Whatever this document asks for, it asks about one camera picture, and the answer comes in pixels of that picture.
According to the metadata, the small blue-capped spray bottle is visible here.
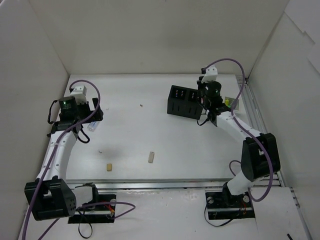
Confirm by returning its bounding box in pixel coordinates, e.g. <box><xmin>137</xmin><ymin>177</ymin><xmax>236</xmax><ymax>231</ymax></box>
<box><xmin>87</xmin><ymin>121</ymin><xmax>100</xmax><ymax>132</ymax></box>

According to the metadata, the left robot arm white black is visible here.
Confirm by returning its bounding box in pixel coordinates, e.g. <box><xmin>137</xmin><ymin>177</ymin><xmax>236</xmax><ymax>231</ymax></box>
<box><xmin>24</xmin><ymin>96</ymin><xmax>104</xmax><ymax>221</ymax></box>

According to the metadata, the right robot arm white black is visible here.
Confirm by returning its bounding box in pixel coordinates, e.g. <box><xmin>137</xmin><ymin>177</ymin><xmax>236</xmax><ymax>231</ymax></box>
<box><xmin>197</xmin><ymin>76</ymin><xmax>281</xmax><ymax>206</ymax></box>

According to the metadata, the black slotted organizer container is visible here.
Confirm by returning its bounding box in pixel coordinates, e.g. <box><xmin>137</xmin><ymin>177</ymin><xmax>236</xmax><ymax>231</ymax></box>
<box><xmin>167</xmin><ymin>85</ymin><xmax>203</xmax><ymax>120</ymax></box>

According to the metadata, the white slotted organizer container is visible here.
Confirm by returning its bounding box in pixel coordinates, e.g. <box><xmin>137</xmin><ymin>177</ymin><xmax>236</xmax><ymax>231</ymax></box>
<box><xmin>223</xmin><ymin>96</ymin><xmax>240</xmax><ymax>115</ymax></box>

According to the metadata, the small tan eraser block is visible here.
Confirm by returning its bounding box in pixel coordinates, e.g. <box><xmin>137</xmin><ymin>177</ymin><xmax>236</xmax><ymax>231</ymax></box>
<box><xmin>106</xmin><ymin>163</ymin><xmax>113</xmax><ymax>172</ymax></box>

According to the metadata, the long beige eraser block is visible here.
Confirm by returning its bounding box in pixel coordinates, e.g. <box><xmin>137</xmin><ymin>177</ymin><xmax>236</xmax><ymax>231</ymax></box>
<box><xmin>147</xmin><ymin>151</ymin><xmax>155</xmax><ymax>164</ymax></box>

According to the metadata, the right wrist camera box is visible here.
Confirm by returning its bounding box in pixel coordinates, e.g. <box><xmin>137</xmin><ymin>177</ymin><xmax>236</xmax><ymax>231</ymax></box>
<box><xmin>200</xmin><ymin>64</ymin><xmax>218</xmax><ymax>84</ymax></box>

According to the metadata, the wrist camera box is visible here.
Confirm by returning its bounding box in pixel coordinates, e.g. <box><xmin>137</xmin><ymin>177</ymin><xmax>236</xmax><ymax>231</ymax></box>
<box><xmin>70</xmin><ymin>85</ymin><xmax>87</xmax><ymax>105</ymax></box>
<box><xmin>200</xmin><ymin>64</ymin><xmax>218</xmax><ymax>84</ymax></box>

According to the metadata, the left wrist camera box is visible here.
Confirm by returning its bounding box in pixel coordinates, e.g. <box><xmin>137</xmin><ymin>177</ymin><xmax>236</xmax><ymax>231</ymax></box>
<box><xmin>70</xmin><ymin>85</ymin><xmax>87</xmax><ymax>105</ymax></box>

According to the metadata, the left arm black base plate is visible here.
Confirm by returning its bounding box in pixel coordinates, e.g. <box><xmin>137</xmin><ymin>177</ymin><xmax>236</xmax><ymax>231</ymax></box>
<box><xmin>67</xmin><ymin>204</ymin><xmax>116</xmax><ymax>224</ymax></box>

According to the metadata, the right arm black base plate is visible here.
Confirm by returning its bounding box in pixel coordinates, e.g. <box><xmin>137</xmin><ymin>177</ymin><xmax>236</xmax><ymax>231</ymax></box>
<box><xmin>205</xmin><ymin>191</ymin><xmax>256</xmax><ymax>220</ymax></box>

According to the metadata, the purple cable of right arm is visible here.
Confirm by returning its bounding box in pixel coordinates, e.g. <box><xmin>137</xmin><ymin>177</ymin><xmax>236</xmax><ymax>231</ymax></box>
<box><xmin>203</xmin><ymin>58</ymin><xmax>275</xmax><ymax>202</ymax></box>

